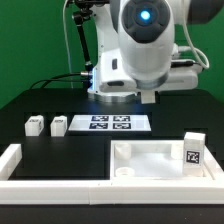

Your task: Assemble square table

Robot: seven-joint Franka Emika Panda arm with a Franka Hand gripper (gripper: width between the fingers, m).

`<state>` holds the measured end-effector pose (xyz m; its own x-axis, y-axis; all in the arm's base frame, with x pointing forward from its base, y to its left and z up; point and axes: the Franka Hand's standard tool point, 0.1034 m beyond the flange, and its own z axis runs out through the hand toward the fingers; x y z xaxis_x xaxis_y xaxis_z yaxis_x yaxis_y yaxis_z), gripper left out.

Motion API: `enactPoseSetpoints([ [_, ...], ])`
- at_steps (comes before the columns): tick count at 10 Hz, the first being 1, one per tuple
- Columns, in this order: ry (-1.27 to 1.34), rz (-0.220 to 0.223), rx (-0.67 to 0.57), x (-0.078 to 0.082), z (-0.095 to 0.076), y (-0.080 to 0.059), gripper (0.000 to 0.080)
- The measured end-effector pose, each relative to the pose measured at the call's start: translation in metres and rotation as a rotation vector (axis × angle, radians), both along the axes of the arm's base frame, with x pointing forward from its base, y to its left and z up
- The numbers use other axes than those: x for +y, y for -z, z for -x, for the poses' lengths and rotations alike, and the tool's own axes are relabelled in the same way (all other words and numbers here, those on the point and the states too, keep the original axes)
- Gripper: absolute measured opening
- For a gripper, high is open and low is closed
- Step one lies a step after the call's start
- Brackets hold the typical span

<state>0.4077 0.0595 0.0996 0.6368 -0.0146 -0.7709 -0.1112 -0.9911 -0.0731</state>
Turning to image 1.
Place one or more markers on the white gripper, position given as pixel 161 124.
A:
pixel 182 76

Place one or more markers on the white square table top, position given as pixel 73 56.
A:
pixel 154 159

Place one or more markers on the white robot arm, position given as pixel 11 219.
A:
pixel 137 54

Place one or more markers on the white U-shaped fence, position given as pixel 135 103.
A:
pixel 110 191

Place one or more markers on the white marker base plate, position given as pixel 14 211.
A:
pixel 114 123

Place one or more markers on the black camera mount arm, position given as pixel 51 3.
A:
pixel 80 17

